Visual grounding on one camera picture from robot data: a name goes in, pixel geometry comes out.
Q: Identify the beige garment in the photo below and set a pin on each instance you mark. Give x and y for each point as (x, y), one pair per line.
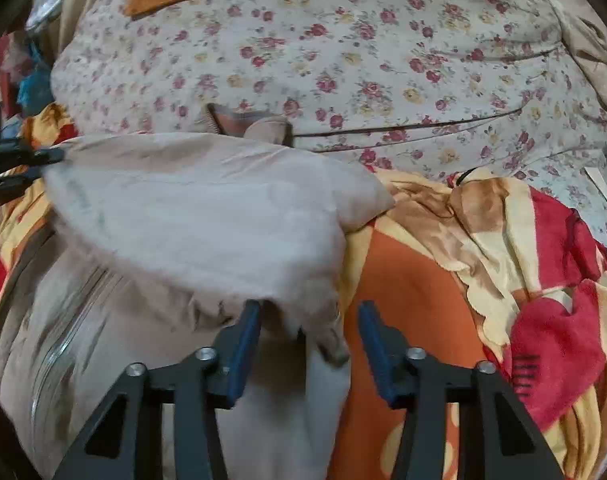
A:
(193, 220)

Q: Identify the orange red yellow blanket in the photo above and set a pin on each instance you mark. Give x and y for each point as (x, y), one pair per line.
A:
(483, 270)

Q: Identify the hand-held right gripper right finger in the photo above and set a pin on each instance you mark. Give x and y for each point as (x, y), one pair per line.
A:
(378, 355)

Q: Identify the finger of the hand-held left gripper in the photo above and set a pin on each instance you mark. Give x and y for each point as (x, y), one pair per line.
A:
(18, 152)
(18, 180)

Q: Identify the red cloth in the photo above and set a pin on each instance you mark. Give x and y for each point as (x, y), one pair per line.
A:
(8, 60)

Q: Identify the clear plastic bag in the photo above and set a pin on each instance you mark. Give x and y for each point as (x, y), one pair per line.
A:
(45, 10)

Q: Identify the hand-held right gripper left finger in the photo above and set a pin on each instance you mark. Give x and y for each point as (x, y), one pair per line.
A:
(246, 345)

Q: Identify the blue cloth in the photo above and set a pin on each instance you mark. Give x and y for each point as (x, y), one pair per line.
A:
(35, 82)

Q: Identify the beige cloth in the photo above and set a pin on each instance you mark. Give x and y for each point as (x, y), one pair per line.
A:
(583, 45)

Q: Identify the floral quilt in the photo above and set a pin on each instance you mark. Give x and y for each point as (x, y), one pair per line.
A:
(363, 60)

